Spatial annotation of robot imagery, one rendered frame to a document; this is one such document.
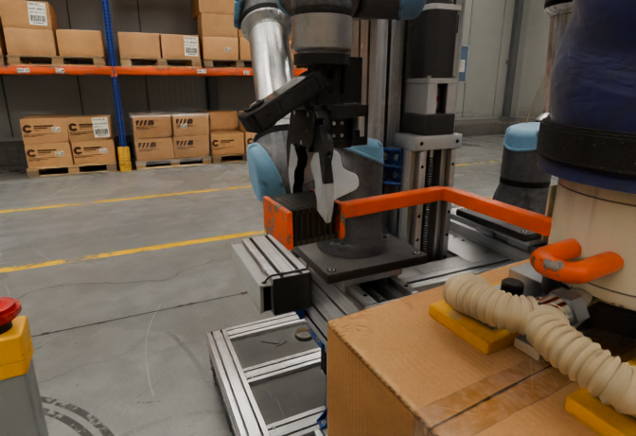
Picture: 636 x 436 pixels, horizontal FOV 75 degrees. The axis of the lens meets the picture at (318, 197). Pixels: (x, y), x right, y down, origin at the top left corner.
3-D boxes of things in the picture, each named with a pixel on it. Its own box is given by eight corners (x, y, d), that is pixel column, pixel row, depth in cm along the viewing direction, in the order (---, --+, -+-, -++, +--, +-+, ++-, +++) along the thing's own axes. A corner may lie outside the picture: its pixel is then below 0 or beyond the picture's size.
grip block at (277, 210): (288, 251, 52) (287, 213, 51) (263, 229, 59) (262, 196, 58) (344, 238, 56) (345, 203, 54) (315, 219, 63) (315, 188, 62)
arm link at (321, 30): (308, 10, 47) (279, 20, 53) (308, 53, 48) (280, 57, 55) (363, 15, 50) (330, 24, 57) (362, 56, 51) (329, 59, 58)
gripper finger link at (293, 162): (326, 202, 63) (338, 148, 58) (291, 207, 61) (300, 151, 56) (318, 191, 65) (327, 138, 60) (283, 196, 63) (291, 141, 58)
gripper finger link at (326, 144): (340, 181, 50) (328, 110, 51) (328, 182, 50) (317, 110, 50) (322, 186, 54) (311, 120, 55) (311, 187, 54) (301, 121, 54)
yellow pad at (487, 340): (486, 357, 48) (491, 321, 47) (427, 316, 57) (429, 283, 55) (643, 288, 63) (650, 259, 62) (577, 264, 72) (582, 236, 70)
